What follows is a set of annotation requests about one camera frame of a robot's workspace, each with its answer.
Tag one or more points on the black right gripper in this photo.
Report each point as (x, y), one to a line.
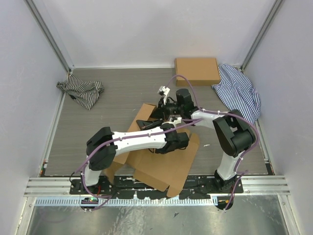
(160, 112)

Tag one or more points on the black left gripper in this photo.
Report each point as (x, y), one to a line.
(157, 124)

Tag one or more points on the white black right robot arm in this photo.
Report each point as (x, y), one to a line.
(234, 133)

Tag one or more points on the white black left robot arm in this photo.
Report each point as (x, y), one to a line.
(105, 145)

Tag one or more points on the closed brown cardboard box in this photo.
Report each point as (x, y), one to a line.
(200, 71)

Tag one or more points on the black white striped cloth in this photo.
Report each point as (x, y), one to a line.
(85, 93)

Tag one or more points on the blue white striped cloth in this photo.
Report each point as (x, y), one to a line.
(236, 91)

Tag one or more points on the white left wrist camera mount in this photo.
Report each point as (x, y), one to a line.
(175, 120)

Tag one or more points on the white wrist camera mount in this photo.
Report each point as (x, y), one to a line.
(175, 120)
(164, 92)

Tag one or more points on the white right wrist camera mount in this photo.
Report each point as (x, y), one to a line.
(164, 92)

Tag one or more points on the slotted grey cable duct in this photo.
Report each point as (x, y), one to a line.
(94, 202)

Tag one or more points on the aluminium frame rail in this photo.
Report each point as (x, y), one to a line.
(47, 186)

